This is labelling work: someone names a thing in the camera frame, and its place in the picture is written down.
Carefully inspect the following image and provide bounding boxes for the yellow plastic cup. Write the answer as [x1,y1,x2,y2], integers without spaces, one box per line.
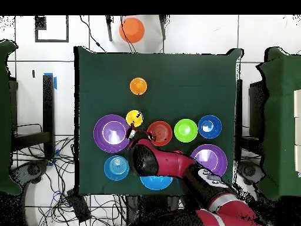
[125,109,144,128]

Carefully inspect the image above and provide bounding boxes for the purple plastic bowl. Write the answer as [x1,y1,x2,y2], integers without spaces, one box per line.
[190,144,228,178]
[93,114,132,154]

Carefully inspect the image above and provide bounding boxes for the orange plastic cup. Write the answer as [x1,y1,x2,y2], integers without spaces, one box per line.
[129,77,148,96]

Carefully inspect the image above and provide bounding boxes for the orange-red plastic bowl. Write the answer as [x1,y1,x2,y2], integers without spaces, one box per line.
[146,121,173,147]

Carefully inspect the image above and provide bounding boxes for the small light blue bowl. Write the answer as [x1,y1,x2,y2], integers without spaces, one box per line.
[103,155,131,182]

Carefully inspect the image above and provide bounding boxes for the green plastic bowl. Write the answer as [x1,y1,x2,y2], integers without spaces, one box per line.
[173,118,199,144]

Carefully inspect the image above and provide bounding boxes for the large light blue bowl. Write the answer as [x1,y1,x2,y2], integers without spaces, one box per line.
[139,175,174,191]

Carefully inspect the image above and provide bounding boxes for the dark green tablecloth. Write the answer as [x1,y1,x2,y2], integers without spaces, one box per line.
[73,45,244,197]

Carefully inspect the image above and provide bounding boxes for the dark blue plastic bowl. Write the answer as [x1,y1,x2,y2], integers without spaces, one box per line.
[198,114,223,139]

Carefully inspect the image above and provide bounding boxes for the black metal stand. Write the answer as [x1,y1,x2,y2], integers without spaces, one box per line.
[11,74,56,160]

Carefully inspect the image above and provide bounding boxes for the black power adapter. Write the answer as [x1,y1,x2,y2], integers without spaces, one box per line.
[66,189,92,223]

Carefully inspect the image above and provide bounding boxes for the blue tape strip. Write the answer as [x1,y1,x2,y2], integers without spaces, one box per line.
[44,72,58,90]

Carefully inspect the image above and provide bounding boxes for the orange round object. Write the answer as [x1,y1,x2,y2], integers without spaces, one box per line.
[119,16,146,44]

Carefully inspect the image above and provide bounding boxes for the black grey chair base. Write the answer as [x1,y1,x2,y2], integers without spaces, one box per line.
[10,159,51,189]

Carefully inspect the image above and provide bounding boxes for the black tripod leg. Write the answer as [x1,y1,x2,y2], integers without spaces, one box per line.
[105,15,113,42]
[159,15,170,41]

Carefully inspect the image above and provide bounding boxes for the green cloth covered table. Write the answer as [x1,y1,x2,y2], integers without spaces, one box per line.
[0,39,23,195]
[255,46,301,201]

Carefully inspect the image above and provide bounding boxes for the white box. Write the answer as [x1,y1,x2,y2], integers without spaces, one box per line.
[295,144,301,174]

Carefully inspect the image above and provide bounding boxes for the tangle of floor cables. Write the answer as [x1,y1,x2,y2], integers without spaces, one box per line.
[14,123,128,226]

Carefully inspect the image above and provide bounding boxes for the black cable with connector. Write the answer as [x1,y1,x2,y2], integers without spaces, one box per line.
[79,15,107,53]

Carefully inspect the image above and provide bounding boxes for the black metal post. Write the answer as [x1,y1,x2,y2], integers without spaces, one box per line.
[236,79,243,163]

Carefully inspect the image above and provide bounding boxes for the black square floor frame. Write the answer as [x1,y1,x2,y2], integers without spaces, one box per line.
[34,15,69,43]

